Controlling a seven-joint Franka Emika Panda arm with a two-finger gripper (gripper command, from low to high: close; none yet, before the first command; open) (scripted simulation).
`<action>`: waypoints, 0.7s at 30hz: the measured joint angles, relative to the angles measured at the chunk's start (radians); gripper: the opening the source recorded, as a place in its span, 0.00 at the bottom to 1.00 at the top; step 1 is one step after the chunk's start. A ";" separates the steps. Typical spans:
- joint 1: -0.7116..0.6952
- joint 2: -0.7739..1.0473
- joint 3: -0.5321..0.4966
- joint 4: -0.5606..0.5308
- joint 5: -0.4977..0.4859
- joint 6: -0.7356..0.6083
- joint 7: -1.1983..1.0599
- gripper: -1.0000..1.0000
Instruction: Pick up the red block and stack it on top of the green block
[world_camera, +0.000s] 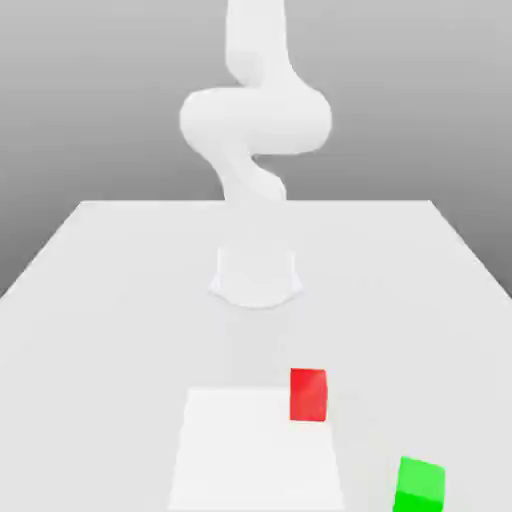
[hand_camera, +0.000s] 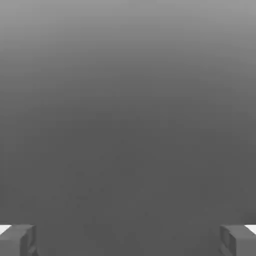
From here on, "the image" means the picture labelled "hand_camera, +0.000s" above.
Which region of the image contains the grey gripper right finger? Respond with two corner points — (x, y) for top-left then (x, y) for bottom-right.
(218, 224), (256, 256)

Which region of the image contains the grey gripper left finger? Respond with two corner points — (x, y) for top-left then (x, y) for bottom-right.
(0, 223), (39, 256)

